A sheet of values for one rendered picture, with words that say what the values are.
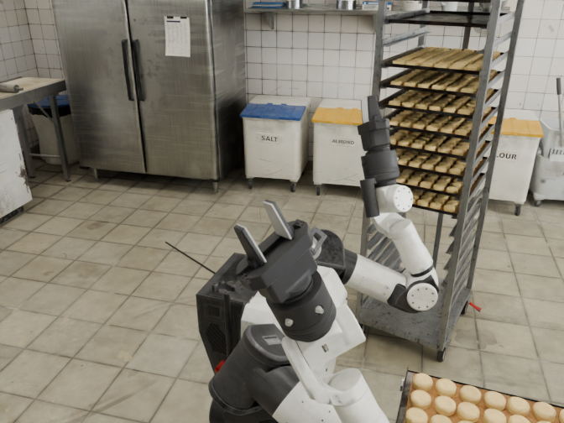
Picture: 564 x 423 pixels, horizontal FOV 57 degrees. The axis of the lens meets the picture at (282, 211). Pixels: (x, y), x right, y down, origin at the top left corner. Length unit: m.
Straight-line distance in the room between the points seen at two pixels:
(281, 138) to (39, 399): 2.84
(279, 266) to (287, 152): 3.97
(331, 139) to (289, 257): 3.83
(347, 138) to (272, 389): 3.65
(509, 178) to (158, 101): 3.00
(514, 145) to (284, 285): 3.90
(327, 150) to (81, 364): 2.66
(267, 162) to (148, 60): 1.33
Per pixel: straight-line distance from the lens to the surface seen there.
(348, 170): 4.59
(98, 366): 2.98
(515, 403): 1.46
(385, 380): 2.79
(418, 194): 2.61
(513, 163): 4.57
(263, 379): 0.98
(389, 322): 2.92
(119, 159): 5.02
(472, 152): 2.34
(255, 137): 4.67
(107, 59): 4.80
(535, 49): 5.05
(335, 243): 1.34
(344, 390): 0.85
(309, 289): 0.74
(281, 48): 5.13
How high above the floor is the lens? 1.88
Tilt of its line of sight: 25 degrees down
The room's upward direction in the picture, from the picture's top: straight up
